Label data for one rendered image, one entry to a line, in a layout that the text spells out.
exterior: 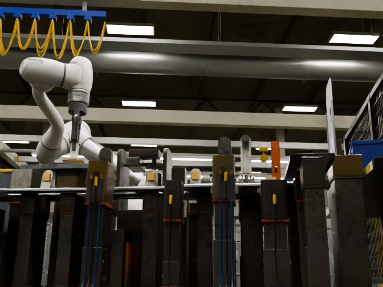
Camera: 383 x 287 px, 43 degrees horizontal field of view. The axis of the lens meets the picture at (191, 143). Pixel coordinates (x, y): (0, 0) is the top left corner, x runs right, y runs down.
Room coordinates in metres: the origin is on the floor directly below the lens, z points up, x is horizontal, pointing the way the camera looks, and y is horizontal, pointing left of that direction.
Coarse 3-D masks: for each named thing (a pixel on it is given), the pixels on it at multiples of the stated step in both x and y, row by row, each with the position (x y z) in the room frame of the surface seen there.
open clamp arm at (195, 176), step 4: (192, 172) 1.63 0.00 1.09; (196, 172) 1.63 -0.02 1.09; (200, 172) 1.63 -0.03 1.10; (192, 176) 1.63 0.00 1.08; (196, 176) 1.63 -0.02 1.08; (200, 176) 1.63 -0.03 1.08; (192, 180) 1.63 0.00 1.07; (196, 180) 1.63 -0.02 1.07; (200, 180) 1.63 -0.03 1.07; (192, 200) 1.62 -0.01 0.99; (196, 200) 1.61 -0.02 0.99; (192, 204) 1.63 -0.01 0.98; (196, 204) 1.63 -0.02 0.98
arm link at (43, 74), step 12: (24, 60) 1.76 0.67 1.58; (36, 60) 1.76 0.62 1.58; (48, 60) 1.78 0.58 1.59; (24, 72) 1.76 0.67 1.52; (36, 72) 1.76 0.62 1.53; (48, 72) 1.77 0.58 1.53; (60, 72) 1.80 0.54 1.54; (36, 84) 1.81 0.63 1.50; (48, 84) 1.82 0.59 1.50; (60, 84) 1.83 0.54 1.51; (36, 96) 1.91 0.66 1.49; (48, 108) 2.00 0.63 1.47; (48, 120) 2.09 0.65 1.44; (60, 120) 2.11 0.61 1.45; (48, 132) 2.19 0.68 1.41; (60, 132) 2.17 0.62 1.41; (48, 144) 2.23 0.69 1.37; (60, 144) 2.27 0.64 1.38
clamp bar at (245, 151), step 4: (244, 136) 1.59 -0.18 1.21; (248, 136) 1.59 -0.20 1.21; (244, 140) 1.58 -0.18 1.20; (248, 140) 1.59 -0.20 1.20; (244, 144) 1.62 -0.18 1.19; (248, 144) 1.61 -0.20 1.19; (244, 148) 1.62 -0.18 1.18; (248, 148) 1.61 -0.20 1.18; (244, 152) 1.62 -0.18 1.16; (248, 152) 1.61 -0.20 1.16; (244, 156) 1.61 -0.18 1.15; (248, 156) 1.61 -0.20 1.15; (244, 160) 1.61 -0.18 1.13; (248, 160) 1.61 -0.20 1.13; (244, 164) 1.61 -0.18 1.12; (248, 164) 1.61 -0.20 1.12; (244, 168) 1.61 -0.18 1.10; (248, 168) 1.61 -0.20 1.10; (244, 172) 1.61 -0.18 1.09; (248, 172) 1.60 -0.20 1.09
